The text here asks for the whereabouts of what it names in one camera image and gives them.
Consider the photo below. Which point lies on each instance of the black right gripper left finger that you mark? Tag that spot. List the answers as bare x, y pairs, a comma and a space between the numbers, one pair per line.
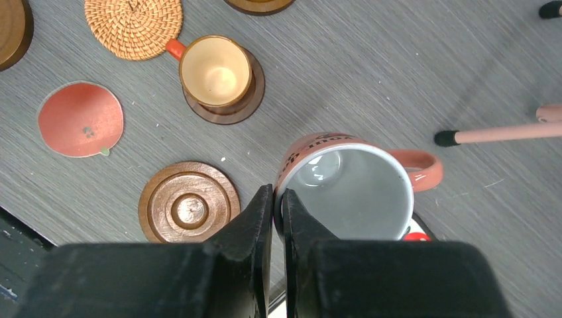
226, 275

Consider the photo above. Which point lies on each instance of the brown ringed coaster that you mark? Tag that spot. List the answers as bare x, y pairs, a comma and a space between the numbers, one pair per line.
259, 7
17, 26
187, 202

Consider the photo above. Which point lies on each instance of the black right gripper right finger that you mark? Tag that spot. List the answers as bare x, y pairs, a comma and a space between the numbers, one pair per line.
331, 277

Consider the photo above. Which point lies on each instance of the small orange cup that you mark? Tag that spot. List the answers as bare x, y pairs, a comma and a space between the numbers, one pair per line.
214, 70

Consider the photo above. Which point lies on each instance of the red apple paper coaster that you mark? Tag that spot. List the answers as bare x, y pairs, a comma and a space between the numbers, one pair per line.
81, 119

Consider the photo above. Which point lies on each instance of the pink music stand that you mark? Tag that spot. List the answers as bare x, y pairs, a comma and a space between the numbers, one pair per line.
548, 125

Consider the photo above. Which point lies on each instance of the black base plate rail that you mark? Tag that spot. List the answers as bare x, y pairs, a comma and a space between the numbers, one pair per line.
22, 249

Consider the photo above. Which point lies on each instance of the woven rattan coaster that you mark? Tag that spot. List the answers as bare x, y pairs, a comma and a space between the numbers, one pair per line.
134, 30

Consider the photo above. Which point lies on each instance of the small white cup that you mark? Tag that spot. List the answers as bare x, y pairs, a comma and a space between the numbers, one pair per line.
355, 189

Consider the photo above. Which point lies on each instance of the dark walnut coaster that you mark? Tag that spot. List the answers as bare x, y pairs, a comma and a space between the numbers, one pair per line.
240, 110

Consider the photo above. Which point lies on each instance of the white tray black rim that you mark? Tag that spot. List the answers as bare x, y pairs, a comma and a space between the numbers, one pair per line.
417, 230

